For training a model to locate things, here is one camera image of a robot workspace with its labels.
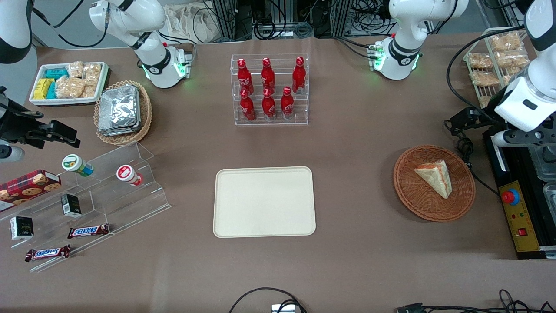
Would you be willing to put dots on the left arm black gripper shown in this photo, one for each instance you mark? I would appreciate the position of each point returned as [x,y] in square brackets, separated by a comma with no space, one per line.
[483,116]

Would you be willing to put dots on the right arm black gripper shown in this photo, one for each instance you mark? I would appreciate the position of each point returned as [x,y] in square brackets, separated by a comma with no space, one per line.
[16,125]

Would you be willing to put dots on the triangle sandwich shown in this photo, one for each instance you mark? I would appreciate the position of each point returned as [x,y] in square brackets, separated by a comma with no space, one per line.
[434,176]

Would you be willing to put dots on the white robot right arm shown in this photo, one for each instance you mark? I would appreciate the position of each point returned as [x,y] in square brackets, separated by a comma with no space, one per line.
[139,26]

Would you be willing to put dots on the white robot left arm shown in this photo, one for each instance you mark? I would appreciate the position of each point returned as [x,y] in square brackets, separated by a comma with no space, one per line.
[408,26]

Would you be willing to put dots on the oval light wicker basket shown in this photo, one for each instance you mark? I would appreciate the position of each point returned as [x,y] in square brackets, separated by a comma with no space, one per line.
[145,117]

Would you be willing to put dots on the round brown wicker basket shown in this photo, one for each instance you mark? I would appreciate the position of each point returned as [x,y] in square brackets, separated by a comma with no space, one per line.
[417,200]

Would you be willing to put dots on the beige plastic tray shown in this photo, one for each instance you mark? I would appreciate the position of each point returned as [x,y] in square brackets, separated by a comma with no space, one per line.
[264,202]

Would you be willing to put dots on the white rectangular snack bin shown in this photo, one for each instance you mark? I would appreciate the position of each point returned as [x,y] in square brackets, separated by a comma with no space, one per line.
[65,102]

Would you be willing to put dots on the green lid snack cup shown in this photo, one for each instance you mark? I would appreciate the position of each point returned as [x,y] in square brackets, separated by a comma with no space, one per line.
[74,164]

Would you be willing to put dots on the clear bag of pastries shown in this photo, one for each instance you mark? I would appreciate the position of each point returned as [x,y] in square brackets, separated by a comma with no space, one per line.
[480,61]
[512,59]
[514,74]
[484,78]
[505,42]

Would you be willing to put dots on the teal snack pack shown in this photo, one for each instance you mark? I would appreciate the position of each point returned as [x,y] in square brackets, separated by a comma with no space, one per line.
[52,90]
[56,73]

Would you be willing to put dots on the clear bag of crackers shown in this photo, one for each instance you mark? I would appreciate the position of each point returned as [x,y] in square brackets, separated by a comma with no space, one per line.
[69,88]
[92,74]
[89,91]
[75,69]

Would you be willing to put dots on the yellow snack pack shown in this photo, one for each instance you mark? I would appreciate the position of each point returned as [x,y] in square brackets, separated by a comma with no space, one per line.
[43,88]

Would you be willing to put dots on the silver foil packet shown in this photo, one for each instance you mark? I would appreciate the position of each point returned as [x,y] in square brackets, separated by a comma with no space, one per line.
[138,124]
[118,106]

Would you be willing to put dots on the red plaid cookie box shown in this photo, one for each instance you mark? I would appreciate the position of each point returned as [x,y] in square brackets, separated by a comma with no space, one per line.
[26,187]

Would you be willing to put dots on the small black box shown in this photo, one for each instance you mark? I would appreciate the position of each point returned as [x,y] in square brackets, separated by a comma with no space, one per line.
[71,205]
[21,228]

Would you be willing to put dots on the red lid snack cup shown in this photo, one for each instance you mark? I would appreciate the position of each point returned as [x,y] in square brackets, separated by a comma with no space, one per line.
[127,174]

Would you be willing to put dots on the large clear plastic container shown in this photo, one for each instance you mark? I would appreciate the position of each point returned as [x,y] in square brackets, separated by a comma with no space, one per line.
[545,163]

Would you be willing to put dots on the red emergency stop button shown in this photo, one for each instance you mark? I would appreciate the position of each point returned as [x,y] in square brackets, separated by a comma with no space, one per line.
[510,197]

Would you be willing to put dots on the clear acrylic stepped shelf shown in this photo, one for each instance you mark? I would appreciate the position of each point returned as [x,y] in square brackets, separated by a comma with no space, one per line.
[121,204]

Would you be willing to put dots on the Snickers chocolate bar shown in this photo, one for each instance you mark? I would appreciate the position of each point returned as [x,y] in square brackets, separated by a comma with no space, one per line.
[47,253]
[88,231]

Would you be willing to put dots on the small clear plastic container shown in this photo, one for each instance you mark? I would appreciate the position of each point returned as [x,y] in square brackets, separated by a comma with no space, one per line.
[551,200]

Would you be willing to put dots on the black control box yellow panel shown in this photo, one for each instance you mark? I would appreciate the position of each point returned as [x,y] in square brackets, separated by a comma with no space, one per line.
[521,226]

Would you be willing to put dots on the beige cloth bag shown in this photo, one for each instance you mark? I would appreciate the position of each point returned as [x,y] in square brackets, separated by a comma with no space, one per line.
[191,24]

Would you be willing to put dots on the red cola bottle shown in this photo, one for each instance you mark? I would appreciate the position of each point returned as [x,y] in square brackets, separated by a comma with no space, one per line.
[268,76]
[287,104]
[244,78]
[299,76]
[269,106]
[247,108]

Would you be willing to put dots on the clear acrylic bottle rack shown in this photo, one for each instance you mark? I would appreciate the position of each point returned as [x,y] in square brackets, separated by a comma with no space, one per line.
[278,119]

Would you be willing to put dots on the grey connector box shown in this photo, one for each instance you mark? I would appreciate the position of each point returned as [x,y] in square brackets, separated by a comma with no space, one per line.
[283,309]

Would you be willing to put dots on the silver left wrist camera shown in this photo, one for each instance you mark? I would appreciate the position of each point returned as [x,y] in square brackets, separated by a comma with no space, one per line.
[499,139]

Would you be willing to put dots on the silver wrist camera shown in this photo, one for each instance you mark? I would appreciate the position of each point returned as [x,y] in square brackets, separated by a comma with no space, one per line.
[11,153]
[499,139]

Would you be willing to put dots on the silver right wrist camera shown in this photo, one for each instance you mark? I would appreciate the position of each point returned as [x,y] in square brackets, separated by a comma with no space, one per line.
[11,153]

